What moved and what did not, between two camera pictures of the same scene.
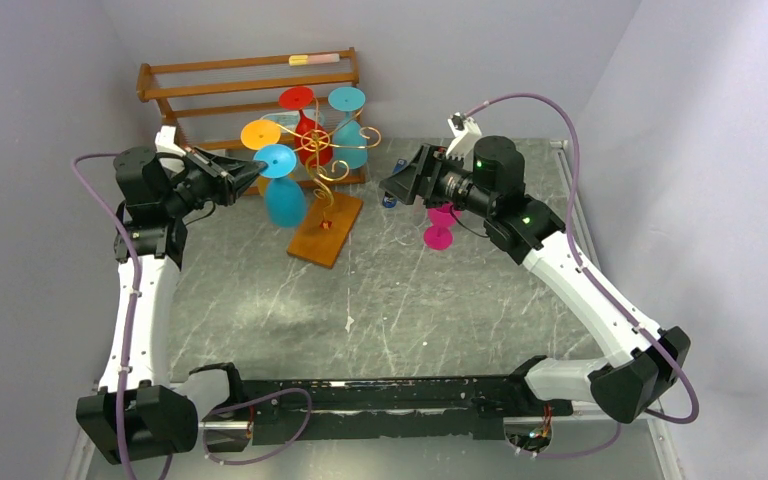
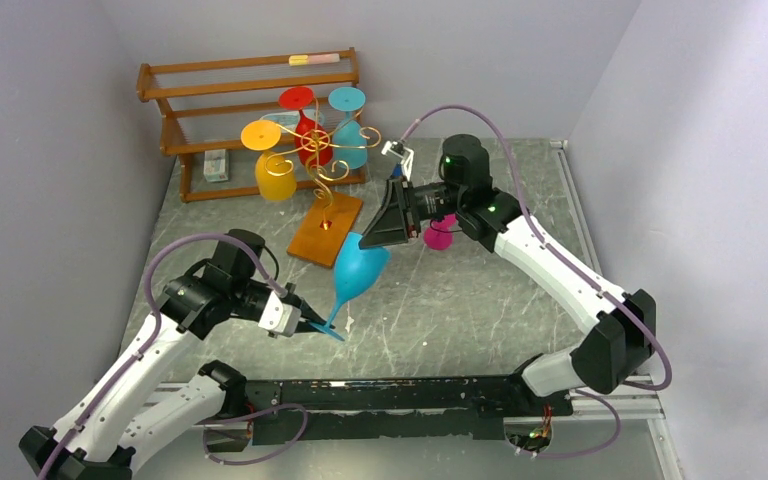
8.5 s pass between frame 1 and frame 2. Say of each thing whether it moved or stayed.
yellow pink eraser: stayed
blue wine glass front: moved
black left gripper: moved
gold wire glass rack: stayed
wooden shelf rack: stayed
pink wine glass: stayed
